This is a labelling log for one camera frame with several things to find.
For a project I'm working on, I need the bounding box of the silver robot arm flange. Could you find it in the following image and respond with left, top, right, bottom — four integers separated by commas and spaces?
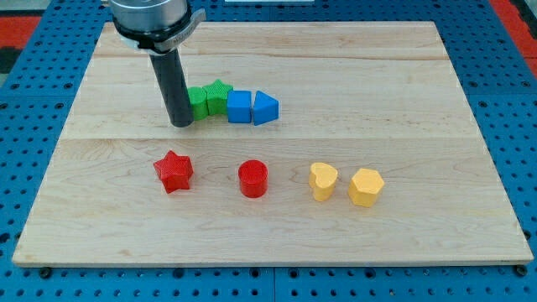
105, 0, 206, 55

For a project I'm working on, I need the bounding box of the yellow heart block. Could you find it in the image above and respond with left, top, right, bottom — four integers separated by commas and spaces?
309, 162, 338, 201

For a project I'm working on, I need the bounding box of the green star block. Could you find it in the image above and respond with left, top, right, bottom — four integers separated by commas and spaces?
203, 79, 233, 116

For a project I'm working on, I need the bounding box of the red star block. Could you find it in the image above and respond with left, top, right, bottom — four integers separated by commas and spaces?
153, 150, 194, 194

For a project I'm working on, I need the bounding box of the red cylinder block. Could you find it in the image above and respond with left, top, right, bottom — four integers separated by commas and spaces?
238, 159, 269, 198

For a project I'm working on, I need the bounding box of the blue triangle block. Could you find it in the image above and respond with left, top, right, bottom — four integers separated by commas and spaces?
253, 91, 279, 126

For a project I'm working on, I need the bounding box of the blue cube block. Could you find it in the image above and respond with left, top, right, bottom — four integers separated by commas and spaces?
227, 90, 252, 123

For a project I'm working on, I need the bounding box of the green cylinder block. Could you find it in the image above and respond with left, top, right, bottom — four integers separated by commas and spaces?
188, 86, 209, 121

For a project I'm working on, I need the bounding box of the yellow hexagon block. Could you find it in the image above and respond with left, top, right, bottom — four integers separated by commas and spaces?
347, 168, 385, 207

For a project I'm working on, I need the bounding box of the light wooden board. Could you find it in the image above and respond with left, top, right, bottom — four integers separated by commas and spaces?
13, 22, 534, 268

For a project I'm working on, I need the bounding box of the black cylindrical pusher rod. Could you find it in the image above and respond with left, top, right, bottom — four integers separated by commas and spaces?
150, 49, 194, 128

